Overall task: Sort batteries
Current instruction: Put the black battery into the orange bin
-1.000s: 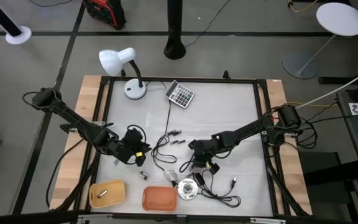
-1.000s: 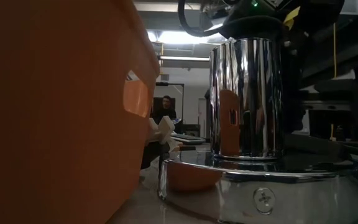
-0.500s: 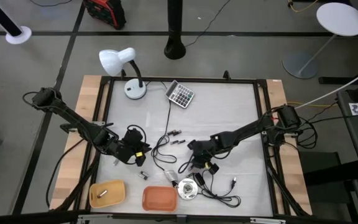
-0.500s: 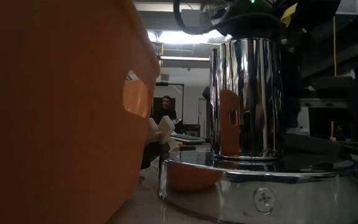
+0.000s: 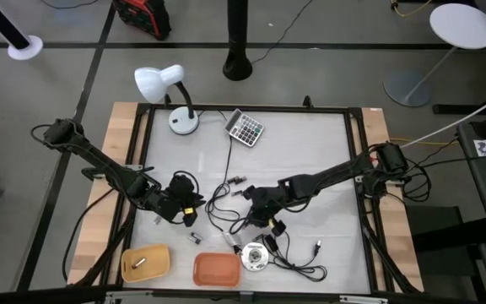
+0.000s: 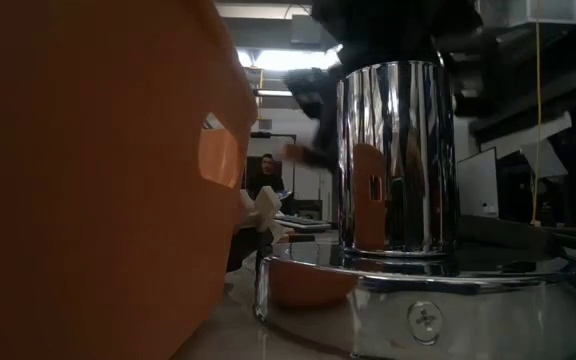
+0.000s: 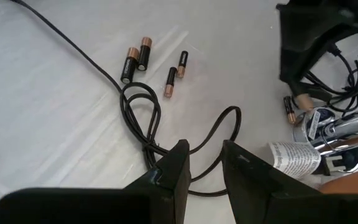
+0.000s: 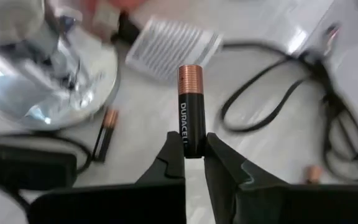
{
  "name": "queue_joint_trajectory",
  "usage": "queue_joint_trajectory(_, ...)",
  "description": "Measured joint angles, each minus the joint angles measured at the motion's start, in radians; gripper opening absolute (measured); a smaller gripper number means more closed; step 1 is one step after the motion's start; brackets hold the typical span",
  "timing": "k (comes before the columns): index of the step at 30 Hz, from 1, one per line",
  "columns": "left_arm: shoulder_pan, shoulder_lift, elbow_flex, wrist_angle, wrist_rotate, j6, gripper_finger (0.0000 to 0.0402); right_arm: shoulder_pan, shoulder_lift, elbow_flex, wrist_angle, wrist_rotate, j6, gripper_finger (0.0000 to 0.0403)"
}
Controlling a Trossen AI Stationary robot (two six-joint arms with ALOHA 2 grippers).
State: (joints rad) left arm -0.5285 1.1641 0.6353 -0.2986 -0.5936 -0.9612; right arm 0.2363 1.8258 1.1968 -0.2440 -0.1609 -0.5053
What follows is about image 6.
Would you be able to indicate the ceiling light panel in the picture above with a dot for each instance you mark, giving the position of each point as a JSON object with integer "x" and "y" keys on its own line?
{"x": 293, "y": 59}

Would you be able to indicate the white ceiling duct box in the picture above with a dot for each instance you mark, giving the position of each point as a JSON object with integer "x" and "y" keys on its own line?
{"x": 528, "y": 12}

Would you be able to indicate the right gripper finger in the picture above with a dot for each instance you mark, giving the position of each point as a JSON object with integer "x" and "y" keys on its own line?
{"x": 323, "y": 156}

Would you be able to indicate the white slanted board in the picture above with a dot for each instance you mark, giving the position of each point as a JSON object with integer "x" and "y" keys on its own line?
{"x": 523, "y": 136}

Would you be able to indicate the white plug adapter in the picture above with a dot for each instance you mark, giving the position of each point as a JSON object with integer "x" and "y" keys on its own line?
{"x": 267, "y": 205}

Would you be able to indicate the person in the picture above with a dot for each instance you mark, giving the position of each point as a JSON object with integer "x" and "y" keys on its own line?
{"x": 267, "y": 172}

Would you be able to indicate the chrome cylinder on round base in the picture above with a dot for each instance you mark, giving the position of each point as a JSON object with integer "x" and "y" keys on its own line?
{"x": 398, "y": 150}

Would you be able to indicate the white board panel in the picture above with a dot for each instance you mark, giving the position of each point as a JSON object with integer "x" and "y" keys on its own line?
{"x": 478, "y": 182}

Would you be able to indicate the orange plastic tray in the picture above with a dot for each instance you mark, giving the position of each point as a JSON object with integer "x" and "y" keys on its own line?
{"x": 93, "y": 175}

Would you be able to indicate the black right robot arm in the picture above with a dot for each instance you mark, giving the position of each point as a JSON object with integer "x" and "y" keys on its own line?
{"x": 398, "y": 30}

